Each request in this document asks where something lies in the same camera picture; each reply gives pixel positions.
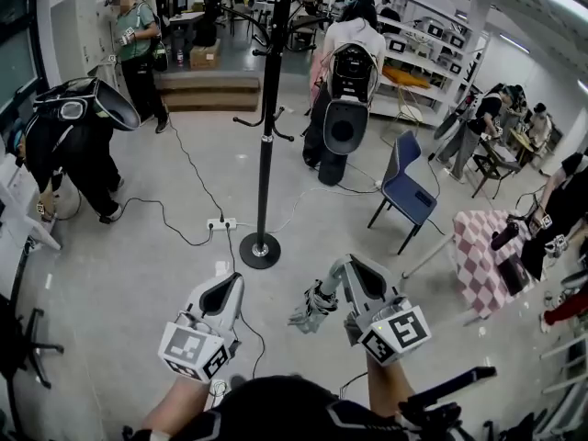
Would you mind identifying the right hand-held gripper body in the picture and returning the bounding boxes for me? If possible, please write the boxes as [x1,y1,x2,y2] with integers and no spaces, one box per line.
[343,294,434,368]

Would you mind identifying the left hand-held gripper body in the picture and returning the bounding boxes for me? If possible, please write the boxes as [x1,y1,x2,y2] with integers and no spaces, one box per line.
[158,312,242,383]

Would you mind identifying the grey umbrella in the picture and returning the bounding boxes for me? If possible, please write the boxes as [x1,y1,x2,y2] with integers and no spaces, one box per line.
[288,278,342,335]

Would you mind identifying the black coat rack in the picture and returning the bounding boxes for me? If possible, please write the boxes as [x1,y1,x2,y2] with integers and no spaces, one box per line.
[220,0,322,271]

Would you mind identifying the person's left forearm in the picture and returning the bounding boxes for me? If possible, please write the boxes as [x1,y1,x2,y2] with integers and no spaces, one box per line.
[140,373,217,432]

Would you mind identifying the person's right forearm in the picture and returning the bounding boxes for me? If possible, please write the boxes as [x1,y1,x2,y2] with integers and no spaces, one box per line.
[365,354,420,415]

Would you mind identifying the black shoulder-mounted pack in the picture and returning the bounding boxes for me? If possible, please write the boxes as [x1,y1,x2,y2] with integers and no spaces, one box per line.
[397,366,498,431]

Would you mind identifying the blue chair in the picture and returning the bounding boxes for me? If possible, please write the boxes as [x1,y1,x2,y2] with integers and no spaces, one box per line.
[367,130,438,255]

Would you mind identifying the pink checkered tablecloth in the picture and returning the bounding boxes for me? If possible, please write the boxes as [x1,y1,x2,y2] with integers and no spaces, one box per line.
[452,209,548,322]

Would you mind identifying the person's black shirt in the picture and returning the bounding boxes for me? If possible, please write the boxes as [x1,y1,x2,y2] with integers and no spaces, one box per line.
[121,374,465,441]

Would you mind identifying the black bottle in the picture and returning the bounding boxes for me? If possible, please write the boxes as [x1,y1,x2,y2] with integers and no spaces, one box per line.
[490,221,521,252]

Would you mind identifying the black box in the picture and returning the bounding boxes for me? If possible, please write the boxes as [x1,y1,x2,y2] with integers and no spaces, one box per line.
[497,254,530,296]

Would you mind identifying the black office chair base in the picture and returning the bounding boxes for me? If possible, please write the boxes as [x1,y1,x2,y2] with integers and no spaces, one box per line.
[0,291,65,390]

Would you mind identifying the white desk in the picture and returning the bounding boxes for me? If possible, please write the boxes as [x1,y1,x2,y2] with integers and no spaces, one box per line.
[0,153,63,253]

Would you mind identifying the small wooden table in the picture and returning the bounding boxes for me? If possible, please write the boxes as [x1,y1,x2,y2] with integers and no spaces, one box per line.
[507,126,541,167]

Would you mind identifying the pink armchair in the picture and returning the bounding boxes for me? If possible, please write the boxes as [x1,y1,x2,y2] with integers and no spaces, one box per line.
[310,52,326,105]

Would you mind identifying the brown wooden steps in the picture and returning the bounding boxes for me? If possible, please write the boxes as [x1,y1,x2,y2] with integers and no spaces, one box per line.
[153,70,263,113]

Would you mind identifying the orange cushion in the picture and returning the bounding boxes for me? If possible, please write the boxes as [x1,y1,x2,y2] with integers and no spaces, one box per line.
[383,65,433,87]

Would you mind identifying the white shelf unit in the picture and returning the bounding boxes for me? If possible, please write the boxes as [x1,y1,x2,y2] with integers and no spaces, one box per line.
[367,0,491,130]

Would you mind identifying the cardboard box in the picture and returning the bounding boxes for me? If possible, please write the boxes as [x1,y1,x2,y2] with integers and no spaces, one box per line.
[188,43,221,71]

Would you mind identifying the row of stored white grippers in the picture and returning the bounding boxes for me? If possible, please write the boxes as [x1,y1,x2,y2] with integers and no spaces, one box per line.
[385,18,466,76]

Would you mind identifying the black office chair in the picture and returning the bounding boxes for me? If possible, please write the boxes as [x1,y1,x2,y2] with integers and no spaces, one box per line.
[192,0,220,48]

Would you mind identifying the white lockers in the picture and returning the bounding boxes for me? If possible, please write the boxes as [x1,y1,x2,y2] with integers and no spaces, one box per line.
[50,0,121,92]

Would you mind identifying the black framed window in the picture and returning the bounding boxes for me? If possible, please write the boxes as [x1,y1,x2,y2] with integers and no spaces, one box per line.
[0,0,47,114]

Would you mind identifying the white table frame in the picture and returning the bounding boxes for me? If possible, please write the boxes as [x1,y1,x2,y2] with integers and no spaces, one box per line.
[401,234,491,328]

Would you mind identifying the black power cable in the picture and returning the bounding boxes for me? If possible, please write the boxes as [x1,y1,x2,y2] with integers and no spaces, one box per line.
[98,197,216,248]
[167,115,226,223]
[224,228,268,380]

